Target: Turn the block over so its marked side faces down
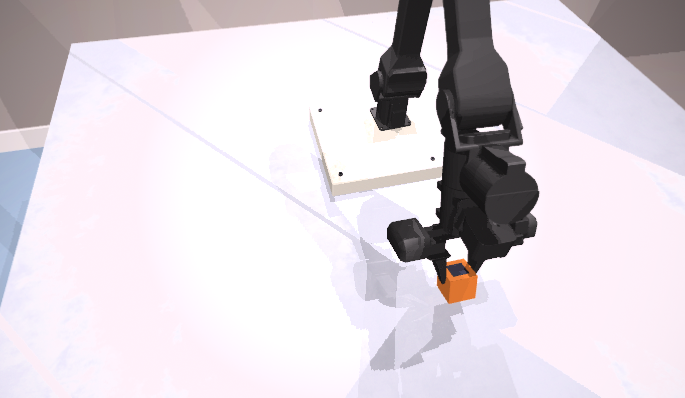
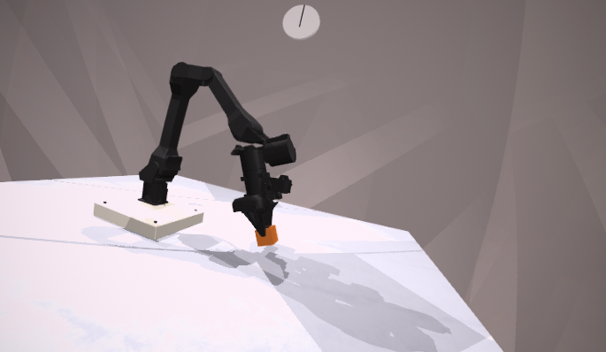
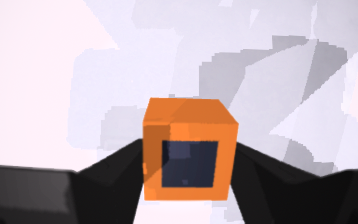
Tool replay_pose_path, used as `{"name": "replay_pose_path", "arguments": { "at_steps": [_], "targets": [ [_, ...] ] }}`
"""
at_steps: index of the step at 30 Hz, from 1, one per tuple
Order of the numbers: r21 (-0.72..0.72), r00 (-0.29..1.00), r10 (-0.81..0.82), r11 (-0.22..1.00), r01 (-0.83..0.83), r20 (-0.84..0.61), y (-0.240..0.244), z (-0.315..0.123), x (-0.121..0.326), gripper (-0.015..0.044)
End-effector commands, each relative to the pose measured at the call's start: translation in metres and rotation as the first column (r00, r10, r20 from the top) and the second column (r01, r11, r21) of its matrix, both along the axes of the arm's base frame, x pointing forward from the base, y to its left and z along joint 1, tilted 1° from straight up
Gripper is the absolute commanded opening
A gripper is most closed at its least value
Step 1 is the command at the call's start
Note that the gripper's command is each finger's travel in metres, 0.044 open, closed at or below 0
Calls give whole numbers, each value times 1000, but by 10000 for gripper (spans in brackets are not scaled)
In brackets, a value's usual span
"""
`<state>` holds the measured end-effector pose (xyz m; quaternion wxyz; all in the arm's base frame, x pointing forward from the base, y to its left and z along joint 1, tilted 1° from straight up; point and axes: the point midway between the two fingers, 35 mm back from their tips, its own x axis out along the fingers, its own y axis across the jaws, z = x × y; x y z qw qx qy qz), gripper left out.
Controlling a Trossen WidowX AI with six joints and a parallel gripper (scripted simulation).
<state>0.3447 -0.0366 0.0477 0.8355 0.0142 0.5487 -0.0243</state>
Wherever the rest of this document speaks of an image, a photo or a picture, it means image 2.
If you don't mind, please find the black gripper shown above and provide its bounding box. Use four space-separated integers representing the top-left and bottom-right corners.
232 168 282 237

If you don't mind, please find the orange block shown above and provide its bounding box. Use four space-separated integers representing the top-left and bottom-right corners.
255 225 278 247

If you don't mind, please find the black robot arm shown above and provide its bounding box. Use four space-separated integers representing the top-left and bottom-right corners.
138 62 296 206

